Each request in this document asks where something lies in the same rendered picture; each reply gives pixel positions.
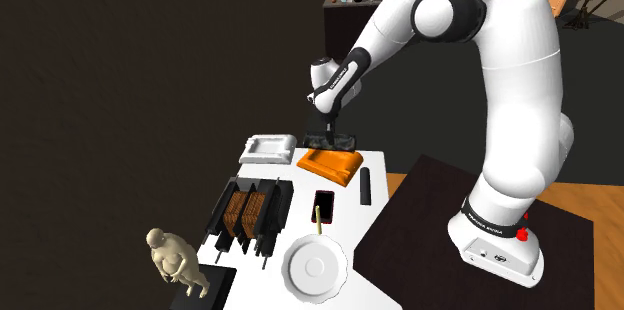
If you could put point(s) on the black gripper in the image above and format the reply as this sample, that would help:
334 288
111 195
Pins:
329 118

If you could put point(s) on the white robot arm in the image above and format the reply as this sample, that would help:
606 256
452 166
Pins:
516 104

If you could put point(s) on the dark mottled box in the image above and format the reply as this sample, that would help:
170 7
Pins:
314 141

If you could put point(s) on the orange tray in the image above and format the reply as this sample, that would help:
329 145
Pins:
329 162

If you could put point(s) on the white square tray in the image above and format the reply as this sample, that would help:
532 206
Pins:
268 149

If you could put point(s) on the black remote control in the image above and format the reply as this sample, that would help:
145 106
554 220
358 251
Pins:
365 186

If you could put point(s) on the dark cabinet with small things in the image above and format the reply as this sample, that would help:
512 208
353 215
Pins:
343 26

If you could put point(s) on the yellow pencil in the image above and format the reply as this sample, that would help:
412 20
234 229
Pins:
318 221

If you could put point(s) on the black toaster with brown slices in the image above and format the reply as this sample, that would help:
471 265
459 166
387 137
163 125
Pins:
270 206

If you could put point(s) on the white plate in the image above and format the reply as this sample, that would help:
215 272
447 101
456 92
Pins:
314 267

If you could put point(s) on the dark robot stand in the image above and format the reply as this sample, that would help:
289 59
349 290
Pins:
419 250

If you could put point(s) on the black flat plinth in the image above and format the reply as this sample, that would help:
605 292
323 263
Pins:
214 284

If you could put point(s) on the beige human figure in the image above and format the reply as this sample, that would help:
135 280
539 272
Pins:
173 260

